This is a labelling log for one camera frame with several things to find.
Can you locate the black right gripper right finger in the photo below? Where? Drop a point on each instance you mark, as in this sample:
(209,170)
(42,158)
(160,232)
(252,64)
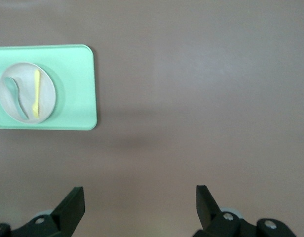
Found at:
(208,214)

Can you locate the beige round plate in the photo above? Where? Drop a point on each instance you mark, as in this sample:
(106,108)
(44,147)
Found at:
(26,74)

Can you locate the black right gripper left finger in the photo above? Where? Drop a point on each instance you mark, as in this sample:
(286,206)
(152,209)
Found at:
(65,214)

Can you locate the brown table cover mat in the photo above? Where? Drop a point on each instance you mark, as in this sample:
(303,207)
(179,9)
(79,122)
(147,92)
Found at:
(191,98)

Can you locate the yellow plastic fork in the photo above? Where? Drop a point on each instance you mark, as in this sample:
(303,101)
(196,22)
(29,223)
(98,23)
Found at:
(37,91)

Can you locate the light green rectangular tray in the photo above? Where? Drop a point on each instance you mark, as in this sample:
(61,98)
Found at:
(78,93)

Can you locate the teal plastic spoon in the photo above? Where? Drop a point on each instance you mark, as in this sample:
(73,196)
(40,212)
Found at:
(11,86)

